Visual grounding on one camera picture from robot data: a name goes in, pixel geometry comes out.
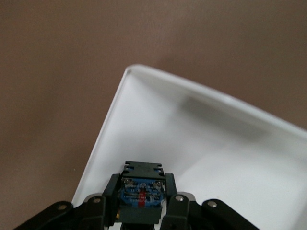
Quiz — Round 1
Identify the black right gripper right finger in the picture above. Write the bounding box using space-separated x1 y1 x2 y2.
160 172 262 230

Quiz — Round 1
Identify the green push button blue base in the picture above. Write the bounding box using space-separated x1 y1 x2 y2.
116 161 166 230

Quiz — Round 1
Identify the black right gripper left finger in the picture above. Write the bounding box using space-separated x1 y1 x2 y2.
14 173 122 230

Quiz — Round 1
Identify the brown table cover sheet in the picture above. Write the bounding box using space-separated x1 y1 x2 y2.
0 0 307 230

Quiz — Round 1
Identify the white plastic tray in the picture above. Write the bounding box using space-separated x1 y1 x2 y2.
71 63 307 230

